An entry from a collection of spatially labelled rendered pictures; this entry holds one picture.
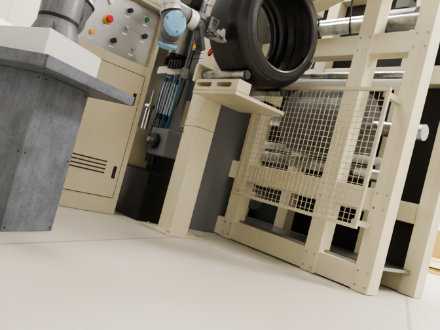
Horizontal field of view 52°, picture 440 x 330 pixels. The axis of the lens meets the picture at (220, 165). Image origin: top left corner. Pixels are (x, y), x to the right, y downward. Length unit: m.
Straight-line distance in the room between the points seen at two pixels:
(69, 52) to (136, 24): 1.13
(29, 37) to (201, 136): 1.19
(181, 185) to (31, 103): 1.12
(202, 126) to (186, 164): 0.23
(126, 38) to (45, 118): 1.18
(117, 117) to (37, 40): 1.09
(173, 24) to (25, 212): 0.92
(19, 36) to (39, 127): 0.32
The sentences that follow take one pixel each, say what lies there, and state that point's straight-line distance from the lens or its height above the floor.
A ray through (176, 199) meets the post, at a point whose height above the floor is 0.19.
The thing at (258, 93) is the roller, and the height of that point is 0.89.
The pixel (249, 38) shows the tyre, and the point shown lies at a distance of 2.26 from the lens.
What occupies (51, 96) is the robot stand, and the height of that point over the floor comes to 0.49.
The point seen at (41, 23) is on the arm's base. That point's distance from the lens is 1.84.
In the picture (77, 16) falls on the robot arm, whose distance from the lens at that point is 1.89.
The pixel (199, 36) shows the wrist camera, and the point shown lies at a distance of 2.20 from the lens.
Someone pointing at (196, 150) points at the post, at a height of 0.49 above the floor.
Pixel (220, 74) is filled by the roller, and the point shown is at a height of 0.89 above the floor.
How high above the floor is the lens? 0.36
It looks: 2 degrees up
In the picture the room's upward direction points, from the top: 15 degrees clockwise
